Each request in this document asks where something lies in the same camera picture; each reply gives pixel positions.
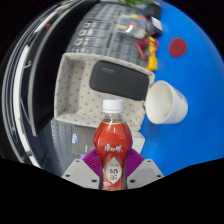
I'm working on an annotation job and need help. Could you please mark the dark grey flat box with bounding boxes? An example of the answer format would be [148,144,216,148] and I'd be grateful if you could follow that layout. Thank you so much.
[70,124,98,156]

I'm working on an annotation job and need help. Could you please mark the flat round red coaster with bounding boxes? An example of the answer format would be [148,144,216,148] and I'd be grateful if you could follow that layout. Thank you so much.
[168,37,188,58]

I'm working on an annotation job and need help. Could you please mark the clear organiser box coloured parts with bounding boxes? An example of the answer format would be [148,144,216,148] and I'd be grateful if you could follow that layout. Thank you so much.
[114,13,148,36]

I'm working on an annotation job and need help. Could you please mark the black overhead shelf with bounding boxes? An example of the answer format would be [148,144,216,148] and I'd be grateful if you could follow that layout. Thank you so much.
[1,0,88,168]

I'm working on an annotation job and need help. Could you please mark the white cup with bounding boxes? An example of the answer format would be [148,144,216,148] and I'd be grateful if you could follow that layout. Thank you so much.
[143,80,189,125]

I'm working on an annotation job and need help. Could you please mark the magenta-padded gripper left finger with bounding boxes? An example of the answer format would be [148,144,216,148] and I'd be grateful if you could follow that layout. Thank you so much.
[61,148,103,190]

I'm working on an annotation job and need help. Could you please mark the black box with white label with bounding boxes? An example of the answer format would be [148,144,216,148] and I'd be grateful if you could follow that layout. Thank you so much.
[146,15,164,37]

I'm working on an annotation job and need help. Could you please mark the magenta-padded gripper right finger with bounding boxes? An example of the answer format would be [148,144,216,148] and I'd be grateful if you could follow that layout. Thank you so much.
[124,148,165,190]

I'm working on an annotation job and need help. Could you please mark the grey small-parts drawer cabinet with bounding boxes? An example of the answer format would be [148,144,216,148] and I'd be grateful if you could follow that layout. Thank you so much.
[83,2,119,25]
[66,19,114,58]
[108,31,145,66]
[123,4,145,17]

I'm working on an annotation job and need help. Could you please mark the black flat pouch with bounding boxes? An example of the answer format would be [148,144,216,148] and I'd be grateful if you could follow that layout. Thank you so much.
[143,3,163,20]

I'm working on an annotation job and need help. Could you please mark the grey pegboard panel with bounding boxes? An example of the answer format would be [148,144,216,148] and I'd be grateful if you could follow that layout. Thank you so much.
[39,118,98,174]

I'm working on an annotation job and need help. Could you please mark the yellow multimeter with red leads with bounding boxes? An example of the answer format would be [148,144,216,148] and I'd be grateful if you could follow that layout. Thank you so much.
[136,35,160,72]

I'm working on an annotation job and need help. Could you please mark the red drink bottle white cap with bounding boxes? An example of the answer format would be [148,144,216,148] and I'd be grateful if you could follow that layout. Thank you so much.
[93,98,134,192]

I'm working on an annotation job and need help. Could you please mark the beige dotted fabric bin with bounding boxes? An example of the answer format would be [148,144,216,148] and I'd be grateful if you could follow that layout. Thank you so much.
[54,52,156,132]

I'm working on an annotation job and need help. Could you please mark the black zip case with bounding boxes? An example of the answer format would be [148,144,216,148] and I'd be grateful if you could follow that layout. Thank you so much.
[89,60,150,102]

